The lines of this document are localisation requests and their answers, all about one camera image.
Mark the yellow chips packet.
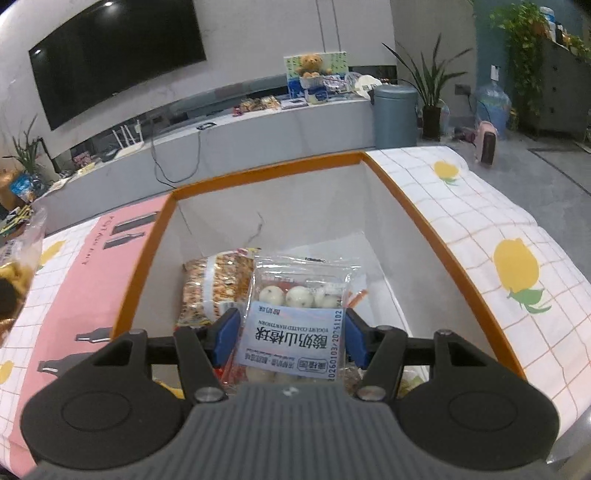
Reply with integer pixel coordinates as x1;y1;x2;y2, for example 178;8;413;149
399;369;428;398

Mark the white router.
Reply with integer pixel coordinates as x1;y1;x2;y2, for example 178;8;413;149
112;119;145;160

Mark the clear packet of white balls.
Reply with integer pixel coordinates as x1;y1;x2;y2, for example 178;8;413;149
229;251;365;386

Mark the lemon print checked tablecloth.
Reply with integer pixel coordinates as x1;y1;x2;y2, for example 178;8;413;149
0;145;591;480

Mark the pink table mat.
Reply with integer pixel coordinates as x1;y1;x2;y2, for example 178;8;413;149
0;194;174;480

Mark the pink space heater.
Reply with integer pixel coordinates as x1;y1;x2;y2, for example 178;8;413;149
475;119;502;166

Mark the yellow black paper stack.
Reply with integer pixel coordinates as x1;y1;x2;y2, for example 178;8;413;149
0;208;33;236

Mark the yellow crisp snack packet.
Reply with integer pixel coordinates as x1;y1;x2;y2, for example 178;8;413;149
0;205;49;347

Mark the long-leaf potted plant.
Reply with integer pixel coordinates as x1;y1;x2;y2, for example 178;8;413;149
2;115;44;176

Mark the green picture card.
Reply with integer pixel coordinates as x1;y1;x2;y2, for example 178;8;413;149
284;51;348;88

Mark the snack pile on console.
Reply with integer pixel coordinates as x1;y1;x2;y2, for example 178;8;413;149
233;96;282;116

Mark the white round item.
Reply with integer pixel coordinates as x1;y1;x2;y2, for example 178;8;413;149
353;74;382;99

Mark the black cable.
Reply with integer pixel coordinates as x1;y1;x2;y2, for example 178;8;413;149
151;122;218;188

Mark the hanging vine plant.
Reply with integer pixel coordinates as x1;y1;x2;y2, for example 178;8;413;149
489;2;555;130

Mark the peanut brittle packet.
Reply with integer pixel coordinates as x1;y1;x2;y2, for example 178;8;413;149
177;251;256;326

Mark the teddy bear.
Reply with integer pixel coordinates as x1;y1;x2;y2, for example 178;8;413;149
295;53;324;78

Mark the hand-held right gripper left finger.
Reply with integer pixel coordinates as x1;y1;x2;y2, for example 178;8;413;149
90;308;242;402

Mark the grey cabinet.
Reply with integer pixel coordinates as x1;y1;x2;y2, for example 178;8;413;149
517;32;591;148

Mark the blue water jug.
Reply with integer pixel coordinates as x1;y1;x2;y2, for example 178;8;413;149
475;82;512;139

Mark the orange cardboard box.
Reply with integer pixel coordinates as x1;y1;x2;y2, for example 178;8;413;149
113;151;527;402

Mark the black television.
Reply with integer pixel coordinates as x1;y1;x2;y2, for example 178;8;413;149
28;0;207;131

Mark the grey trash bin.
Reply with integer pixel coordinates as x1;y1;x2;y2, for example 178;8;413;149
372;84;419;151

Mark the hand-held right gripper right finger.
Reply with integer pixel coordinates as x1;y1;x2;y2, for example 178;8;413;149
345;308;502;400

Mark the red wrapper snack packet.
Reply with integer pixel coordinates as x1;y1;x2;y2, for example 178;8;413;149
215;360;241;384

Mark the grey television console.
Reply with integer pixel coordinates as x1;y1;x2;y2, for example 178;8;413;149
34;99;377;232

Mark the tall potted plant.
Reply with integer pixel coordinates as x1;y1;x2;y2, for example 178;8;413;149
382;32;469;141

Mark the blue packet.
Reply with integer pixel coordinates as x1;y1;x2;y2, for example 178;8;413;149
10;175;35;201

